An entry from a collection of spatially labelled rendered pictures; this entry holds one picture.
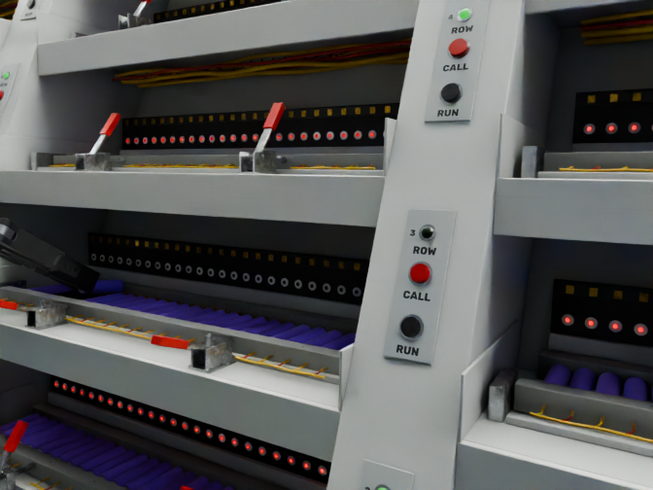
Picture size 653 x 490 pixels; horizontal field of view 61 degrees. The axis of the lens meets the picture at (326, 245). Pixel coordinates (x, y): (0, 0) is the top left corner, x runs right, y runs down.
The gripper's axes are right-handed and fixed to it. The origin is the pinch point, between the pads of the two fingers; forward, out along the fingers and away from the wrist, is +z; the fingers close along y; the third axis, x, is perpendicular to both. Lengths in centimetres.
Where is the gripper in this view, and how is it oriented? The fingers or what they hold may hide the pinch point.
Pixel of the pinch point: (68, 272)
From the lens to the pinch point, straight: 80.6
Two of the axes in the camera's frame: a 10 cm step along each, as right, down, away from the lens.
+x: -2.8, 9.0, -3.3
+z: 4.5, 4.3, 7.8
